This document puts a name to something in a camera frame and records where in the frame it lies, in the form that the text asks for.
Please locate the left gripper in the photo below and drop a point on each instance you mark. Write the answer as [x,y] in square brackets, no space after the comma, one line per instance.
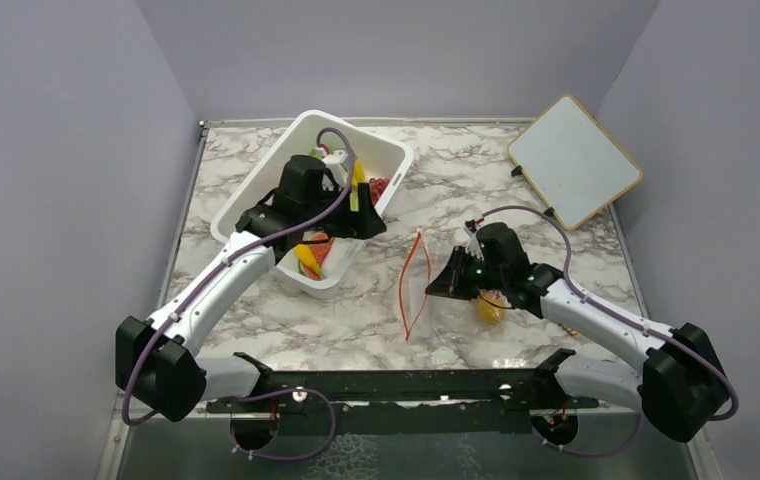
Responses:
[360,223]

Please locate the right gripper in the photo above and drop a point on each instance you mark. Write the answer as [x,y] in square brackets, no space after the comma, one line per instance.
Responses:
[451,282]

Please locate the clear zip top bag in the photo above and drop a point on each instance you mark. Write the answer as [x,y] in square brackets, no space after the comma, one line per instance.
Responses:
[432,300]

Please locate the white plastic bin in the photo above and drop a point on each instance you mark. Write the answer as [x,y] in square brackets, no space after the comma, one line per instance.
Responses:
[379,156]

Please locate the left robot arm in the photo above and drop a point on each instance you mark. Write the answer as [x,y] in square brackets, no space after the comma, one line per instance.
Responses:
[221,298]

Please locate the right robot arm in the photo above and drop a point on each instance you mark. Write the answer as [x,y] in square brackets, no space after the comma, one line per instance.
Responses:
[671,375]

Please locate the yellow lemon fake fruit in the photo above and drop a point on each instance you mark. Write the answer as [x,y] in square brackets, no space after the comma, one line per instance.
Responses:
[491,309]

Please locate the red grapes bunch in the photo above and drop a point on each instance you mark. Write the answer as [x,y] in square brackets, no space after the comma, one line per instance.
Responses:
[377,187]

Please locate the yellow bell pepper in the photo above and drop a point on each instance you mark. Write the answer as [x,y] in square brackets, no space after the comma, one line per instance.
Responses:
[358,176]

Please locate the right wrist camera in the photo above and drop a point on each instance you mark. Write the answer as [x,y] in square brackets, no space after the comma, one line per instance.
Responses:
[473,245]

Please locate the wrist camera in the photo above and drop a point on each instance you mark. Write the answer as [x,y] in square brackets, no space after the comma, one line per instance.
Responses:
[473,245]
[337,159]

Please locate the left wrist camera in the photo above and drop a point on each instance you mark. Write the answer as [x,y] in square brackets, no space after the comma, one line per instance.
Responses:
[337,159]

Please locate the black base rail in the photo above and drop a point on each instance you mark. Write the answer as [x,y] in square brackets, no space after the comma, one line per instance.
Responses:
[308,403]

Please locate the white board wooden frame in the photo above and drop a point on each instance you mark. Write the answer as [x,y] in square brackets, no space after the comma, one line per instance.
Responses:
[573,164]

